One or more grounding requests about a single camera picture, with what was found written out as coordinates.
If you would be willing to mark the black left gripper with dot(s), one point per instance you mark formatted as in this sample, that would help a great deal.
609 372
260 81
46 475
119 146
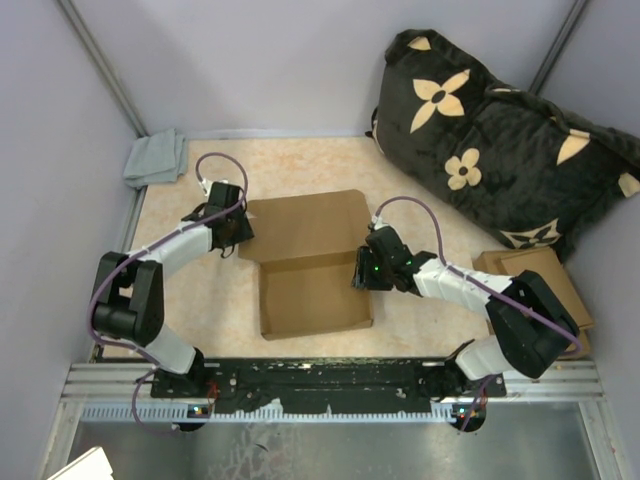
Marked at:
244 232

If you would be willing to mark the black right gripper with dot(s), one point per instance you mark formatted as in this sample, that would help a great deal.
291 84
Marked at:
362 278

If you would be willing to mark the brown cardboard box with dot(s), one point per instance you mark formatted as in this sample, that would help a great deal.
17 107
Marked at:
305 247

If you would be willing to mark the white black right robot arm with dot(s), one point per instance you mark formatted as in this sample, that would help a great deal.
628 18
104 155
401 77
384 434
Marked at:
531 328

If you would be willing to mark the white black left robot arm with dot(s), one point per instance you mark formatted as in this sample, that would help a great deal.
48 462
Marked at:
127 308

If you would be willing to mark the grey folded cloth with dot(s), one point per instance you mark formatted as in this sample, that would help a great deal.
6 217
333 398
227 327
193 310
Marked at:
157 159

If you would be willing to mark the stack of flat cardboard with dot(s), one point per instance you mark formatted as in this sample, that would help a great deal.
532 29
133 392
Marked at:
544 262

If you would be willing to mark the black flower pattern cushion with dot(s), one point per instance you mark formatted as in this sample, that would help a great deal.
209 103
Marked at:
524 170

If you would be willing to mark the white board corner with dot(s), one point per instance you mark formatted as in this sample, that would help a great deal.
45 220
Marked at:
92 465

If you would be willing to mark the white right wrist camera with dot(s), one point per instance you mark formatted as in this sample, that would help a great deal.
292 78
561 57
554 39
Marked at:
377 223

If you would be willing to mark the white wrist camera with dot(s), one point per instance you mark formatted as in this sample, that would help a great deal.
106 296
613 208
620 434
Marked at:
377 223
206 185

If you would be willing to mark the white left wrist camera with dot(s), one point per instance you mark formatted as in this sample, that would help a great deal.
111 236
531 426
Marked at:
206 185

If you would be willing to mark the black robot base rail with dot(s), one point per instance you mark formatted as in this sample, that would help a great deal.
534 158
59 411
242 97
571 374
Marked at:
336 386

